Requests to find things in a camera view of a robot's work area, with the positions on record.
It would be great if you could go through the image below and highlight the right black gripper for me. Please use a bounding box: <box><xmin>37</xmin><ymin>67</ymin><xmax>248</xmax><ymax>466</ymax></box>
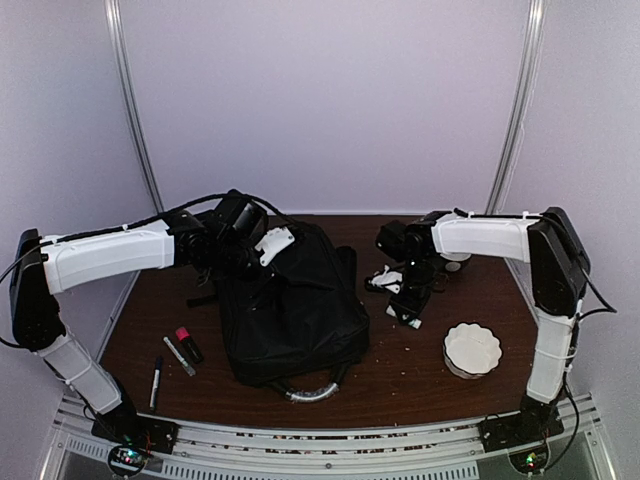
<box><xmin>389</xmin><ymin>256</ymin><xmax>437</xmax><ymax>324</ymax></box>

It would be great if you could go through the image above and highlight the black student bag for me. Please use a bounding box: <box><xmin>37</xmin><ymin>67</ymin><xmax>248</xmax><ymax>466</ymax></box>
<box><xmin>184</xmin><ymin>222</ymin><xmax>370</xmax><ymax>403</ymax></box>

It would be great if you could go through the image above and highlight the pink cap black highlighter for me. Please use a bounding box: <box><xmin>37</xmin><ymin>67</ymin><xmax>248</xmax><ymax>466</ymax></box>
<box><xmin>175</xmin><ymin>327</ymin><xmax>204</xmax><ymax>364</ymax></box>

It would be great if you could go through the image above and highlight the white marker teal label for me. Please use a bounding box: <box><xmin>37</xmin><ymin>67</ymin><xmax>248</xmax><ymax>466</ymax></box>
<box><xmin>385</xmin><ymin>306</ymin><xmax>422</xmax><ymax>329</ymax></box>

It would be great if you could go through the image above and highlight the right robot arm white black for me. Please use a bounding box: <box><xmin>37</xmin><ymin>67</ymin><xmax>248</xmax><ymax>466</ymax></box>
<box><xmin>375</xmin><ymin>207</ymin><xmax>591</xmax><ymax>442</ymax></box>

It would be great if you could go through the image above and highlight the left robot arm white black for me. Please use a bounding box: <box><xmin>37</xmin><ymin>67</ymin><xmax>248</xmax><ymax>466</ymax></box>
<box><xmin>1</xmin><ymin>189</ymin><xmax>294</xmax><ymax>444</ymax></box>

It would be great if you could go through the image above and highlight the dark bowl white inside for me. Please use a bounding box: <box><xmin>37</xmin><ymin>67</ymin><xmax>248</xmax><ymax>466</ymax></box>
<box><xmin>439</xmin><ymin>253</ymin><xmax>472</xmax><ymax>273</ymax></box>

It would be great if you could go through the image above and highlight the white scalloped dish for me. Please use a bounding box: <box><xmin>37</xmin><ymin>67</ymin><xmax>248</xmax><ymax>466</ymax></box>
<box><xmin>442</xmin><ymin>323</ymin><xmax>503</xmax><ymax>380</ymax></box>

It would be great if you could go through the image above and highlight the dark blue pen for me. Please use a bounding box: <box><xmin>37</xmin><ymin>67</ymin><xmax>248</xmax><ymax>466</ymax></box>
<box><xmin>149</xmin><ymin>356</ymin><xmax>163</xmax><ymax>412</ymax></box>

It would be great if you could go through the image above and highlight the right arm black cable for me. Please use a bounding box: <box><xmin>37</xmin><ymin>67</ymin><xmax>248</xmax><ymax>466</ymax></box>
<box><xmin>544</xmin><ymin>212</ymin><xmax>619</xmax><ymax>316</ymax></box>

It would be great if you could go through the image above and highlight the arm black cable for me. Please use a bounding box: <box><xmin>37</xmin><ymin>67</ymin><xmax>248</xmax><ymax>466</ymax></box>
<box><xmin>149</xmin><ymin>189</ymin><xmax>301</xmax><ymax>236</ymax></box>
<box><xmin>544</xmin><ymin>212</ymin><xmax>619</xmax><ymax>316</ymax></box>

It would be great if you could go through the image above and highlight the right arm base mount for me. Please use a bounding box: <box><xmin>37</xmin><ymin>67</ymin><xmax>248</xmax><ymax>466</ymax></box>
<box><xmin>478</xmin><ymin>413</ymin><xmax>565</xmax><ymax>476</ymax></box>

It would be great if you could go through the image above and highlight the aluminium front rail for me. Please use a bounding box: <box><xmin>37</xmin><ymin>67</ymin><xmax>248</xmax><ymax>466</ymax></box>
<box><xmin>36</xmin><ymin>395</ymin><xmax>621</xmax><ymax>479</ymax></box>

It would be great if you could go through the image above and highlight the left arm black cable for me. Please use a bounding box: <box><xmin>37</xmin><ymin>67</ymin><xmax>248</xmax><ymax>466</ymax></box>
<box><xmin>149</xmin><ymin>189</ymin><xmax>301</xmax><ymax>236</ymax></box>

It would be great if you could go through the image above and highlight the right aluminium wall post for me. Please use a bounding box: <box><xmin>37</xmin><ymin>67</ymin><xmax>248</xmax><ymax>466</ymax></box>
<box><xmin>483</xmin><ymin>0</ymin><xmax>545</xmax><ymax>216</ymax></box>

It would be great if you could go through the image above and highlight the aluminium wall post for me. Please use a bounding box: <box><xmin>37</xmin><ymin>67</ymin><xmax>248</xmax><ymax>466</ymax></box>
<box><xmin>104</xmin><ymin>0</ymin><xmax>164</xmax><ymax>213</ymax></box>
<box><xmin>483</xmin><ymin>0</ymin><xmax>545</xmax><ymax>216</ymax></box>

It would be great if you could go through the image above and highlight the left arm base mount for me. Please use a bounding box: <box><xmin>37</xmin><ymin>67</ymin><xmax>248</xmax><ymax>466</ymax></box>
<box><xmin>91</xmin><ymin>416</ymin><xmax>178</xmax><ymax>478</ymax></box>

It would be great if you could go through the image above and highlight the left aluminium wall post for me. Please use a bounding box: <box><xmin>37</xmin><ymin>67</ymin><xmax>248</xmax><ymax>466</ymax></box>
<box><xmin>104</xmin><ymin>0</ymin><xmax>164</xmax><ymax>213</ymax></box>

